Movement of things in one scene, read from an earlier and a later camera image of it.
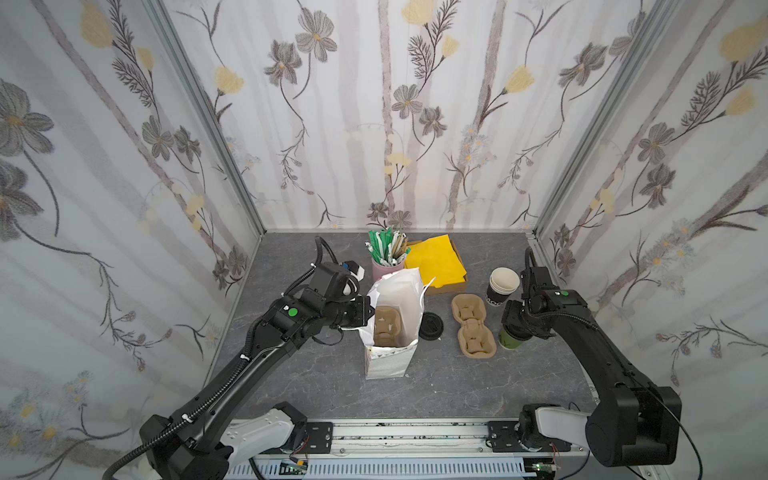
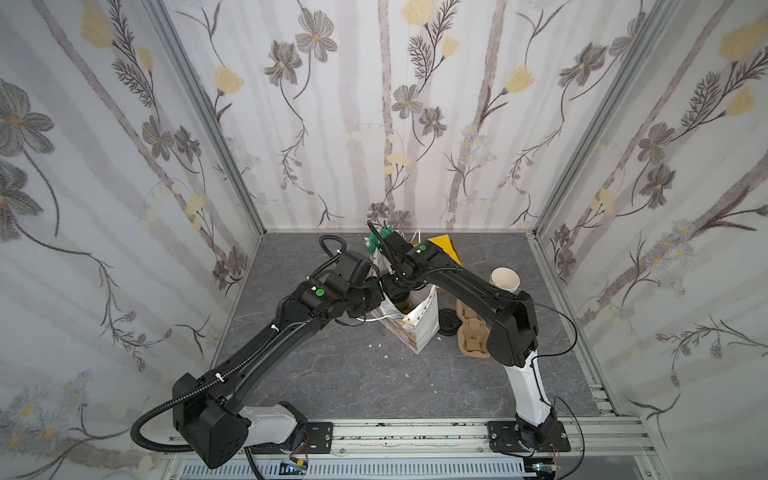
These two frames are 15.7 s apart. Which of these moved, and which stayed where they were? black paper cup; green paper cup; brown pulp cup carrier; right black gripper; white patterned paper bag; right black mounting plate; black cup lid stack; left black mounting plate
Moved: right black gripper; white patterned paper bag; green paper cup; black cup lid stack
Stayed: brown pulp cup carrier; black paper cup; left black mounting plate; right black mounting plate
